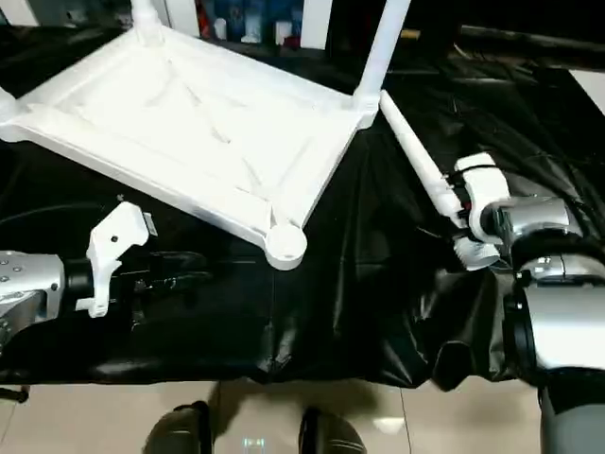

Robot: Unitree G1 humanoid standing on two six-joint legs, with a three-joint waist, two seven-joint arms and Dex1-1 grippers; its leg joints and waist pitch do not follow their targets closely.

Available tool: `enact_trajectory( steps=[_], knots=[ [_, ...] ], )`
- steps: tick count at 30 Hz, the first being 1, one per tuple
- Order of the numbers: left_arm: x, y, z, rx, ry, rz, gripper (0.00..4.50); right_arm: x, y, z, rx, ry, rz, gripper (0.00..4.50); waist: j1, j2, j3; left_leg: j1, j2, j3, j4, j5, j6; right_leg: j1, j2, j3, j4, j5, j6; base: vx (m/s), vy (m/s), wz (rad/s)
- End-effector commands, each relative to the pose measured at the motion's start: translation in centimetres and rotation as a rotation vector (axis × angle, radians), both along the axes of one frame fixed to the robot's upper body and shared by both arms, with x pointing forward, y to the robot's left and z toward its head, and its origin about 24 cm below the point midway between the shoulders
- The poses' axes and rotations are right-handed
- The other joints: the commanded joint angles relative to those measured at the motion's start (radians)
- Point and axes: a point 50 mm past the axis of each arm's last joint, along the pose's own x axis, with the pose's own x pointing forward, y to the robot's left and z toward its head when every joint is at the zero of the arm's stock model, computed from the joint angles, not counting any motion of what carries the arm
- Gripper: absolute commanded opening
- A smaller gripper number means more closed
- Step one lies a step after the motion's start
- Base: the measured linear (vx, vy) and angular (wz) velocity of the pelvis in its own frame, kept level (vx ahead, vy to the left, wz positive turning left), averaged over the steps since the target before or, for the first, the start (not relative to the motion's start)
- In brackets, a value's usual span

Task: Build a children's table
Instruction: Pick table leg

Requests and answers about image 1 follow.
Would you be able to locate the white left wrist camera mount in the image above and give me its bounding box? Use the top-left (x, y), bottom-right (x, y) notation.
top-left (75, 201), bottom-right (157, 319)

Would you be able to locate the white plastic table top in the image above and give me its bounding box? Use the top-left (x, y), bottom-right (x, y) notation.
top-left (0, 27), bottom-right (383, 271)

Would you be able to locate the long black bar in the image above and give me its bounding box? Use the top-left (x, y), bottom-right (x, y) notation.
top-left (460, 26), bottom-right (605, 70)

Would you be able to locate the white glass-door cabinet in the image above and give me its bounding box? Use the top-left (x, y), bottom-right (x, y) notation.
top-left (0, 0), bottom-right (330, 51)

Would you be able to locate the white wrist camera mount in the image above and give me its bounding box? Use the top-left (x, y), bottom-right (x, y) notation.
top-left (453, 151), bottom-right (511, 245)
top-left (75, 201), bottom-right (157, 319)

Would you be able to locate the white flat panel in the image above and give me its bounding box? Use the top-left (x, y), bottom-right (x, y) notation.
top-left (566, 68), bottom-right (605, 117)

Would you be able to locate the black table mat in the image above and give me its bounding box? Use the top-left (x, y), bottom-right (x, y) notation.
top-left (0, 23), bottom-right (605, 392)

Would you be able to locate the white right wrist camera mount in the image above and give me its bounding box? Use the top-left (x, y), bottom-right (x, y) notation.
top-left (453, 151), bottom-right (511, 245)

